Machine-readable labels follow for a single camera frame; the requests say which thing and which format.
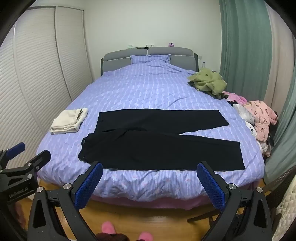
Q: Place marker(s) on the dark patterned panel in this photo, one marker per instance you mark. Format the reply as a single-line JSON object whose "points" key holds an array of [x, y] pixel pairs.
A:
{"points": [[279, 185]]}

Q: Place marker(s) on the black pants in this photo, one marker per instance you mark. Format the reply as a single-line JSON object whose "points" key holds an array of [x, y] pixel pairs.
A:
{"points": [[150, 143]]}

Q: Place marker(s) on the pile of pink clothes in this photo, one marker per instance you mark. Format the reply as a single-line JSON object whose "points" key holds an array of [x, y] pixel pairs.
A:
{"points": [[245, 114]]}

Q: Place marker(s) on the olive green garment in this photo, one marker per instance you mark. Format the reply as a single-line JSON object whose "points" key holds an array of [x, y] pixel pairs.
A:
{"points": [[205, 81]]}

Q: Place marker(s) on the folded cream cloth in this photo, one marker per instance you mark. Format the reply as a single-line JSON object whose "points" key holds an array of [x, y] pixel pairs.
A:
{"points": [[68, 120]]}

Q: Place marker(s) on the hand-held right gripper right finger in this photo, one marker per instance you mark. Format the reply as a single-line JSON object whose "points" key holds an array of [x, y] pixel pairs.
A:
{"points": [[211, 185]]}

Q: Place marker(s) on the pink garment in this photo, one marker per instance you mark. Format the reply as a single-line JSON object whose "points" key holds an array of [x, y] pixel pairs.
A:
{"points": [[235, 97]]}

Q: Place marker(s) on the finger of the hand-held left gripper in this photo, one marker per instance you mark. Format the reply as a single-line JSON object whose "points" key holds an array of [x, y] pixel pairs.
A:
{"points": [[41, 157], [16, 149]]}

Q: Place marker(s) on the pink printed jacket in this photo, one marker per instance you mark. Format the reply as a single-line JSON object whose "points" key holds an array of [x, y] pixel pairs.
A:
{"points": [[261, 118]]}

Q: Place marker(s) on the pink slipper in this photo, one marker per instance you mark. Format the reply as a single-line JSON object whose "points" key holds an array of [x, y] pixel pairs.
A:
{"points": [[145, 236], [108, 227]]}

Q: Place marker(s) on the black folding stand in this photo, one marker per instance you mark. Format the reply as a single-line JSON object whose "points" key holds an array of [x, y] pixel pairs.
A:
{"points": [[203, 217]]}

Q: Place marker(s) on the purple striped blanket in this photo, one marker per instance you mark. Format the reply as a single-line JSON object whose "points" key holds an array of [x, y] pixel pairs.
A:
{"points": [[143, 88]]}

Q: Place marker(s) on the grey upholstered bed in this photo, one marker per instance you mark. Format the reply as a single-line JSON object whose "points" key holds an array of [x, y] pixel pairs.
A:
{"points": [[171, 51]]}

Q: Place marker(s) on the purple striped pillow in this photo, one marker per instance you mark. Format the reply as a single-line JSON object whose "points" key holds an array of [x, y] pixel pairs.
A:
{"points": [[150, 59]]}

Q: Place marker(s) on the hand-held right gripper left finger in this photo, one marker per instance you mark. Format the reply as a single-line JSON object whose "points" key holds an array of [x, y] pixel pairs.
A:
{"points": [[89, 185]]}

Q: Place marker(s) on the green curtain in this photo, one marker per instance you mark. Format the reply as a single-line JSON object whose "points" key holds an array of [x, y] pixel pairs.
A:
{"points": [[285, 139], [245, 34]]}

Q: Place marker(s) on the white quilted mattress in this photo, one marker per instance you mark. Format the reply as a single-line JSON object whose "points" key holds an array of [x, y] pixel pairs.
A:
{"points": [[286, 222]]}

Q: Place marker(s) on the beige curtain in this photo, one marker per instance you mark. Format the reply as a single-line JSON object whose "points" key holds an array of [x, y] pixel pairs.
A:
{"points": [[278, 58]]}

